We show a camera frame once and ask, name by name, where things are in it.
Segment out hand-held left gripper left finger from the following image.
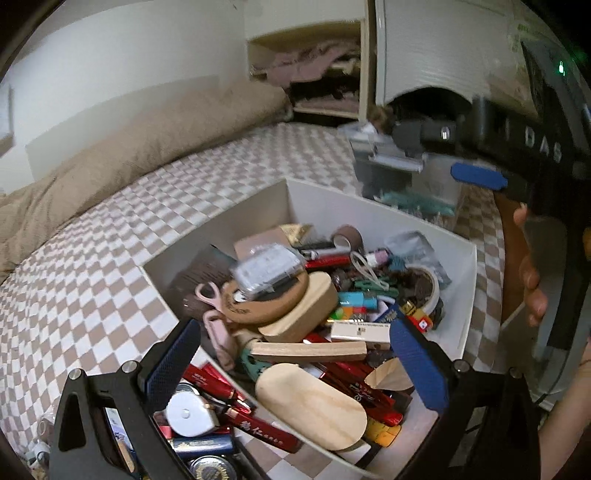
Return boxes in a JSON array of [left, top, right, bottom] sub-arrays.
[[48, 318, 201, 480]]

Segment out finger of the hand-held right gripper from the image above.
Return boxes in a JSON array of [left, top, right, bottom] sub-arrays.
[[392, 117, 474, 154], [450, 162, 509, 191]]

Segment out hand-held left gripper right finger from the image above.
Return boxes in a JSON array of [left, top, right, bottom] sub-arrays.
[[390, 316, 541, 480]]

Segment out white storage box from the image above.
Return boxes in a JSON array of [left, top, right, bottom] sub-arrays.
[[139, 178, 478, 479]]

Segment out oval wooden board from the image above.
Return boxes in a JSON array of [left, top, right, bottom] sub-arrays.
[[254, 362, 369, 452]]

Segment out person's right forearm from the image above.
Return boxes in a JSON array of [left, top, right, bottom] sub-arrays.
[[538, 342, 591, 446]]

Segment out person's right hand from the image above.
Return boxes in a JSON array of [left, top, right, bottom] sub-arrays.
[[494, 193, 549, 328]]

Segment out leaf shaped wooden piece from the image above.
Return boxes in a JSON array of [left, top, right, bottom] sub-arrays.
[[364, 357, 415, 391]]

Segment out clear plastic bin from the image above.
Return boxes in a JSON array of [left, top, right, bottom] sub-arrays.
[[339, 122, 468, 223]]

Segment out red glossy pen box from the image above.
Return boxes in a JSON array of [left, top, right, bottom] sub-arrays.
[[225, 405, 302, 456], [318, 364, 403, 426], [181, 364, 256, 412]]

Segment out brown fur item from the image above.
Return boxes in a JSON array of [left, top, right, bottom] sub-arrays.
[[368, 105, 394, 136]]

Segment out white tape measure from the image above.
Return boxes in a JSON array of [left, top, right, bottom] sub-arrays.
[[165, 390, 219, 438]]

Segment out pink scissors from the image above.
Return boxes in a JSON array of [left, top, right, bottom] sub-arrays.
[[194, 281, 242, 371]]

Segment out slim white cardboard box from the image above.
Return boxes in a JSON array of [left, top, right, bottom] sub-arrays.
[[329, 320, 392, 343]]

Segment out bundle of teal clips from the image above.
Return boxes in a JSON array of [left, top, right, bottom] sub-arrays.
[[378, 191, 456, 219]]

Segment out white wardrobe door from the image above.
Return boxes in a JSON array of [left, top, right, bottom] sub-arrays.
[[374, 0, 525, 108]]

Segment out blue metallic cylinder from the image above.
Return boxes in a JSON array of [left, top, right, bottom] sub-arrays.
[[167, 434, 235, 459]]

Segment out grey foil pouch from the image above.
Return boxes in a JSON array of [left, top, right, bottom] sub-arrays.
[[385, 231, 452, 288]]

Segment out round cork coaster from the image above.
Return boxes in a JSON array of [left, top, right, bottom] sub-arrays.
[[221, 270, 308, 329]]

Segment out checkered bedsheet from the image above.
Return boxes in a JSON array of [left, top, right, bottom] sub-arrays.
[[0, 122, 509, 464]]

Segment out rounded wooden block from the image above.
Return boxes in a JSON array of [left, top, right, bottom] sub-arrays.
[[257, 271, 352, 343]]

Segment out clear plastic case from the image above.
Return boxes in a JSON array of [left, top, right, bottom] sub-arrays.
[[232, 244, 306, 297]]

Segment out brown tape roll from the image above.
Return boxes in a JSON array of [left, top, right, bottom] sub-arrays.
[[331, 225, 366, 253]]

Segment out pile of folded clothes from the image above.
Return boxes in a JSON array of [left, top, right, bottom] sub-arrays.
[[259, 39, 362, 100]]

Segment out open wooden closet shelf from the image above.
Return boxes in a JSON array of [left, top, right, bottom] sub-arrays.
[[245, 21, 371, 121]]

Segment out beige fluffy blanket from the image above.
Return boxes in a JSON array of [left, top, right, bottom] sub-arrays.
[[0, 83, 293, 278]]

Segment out white headboard panel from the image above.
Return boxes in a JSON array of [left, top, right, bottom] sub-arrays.
[[25, 76, 245, 172]]

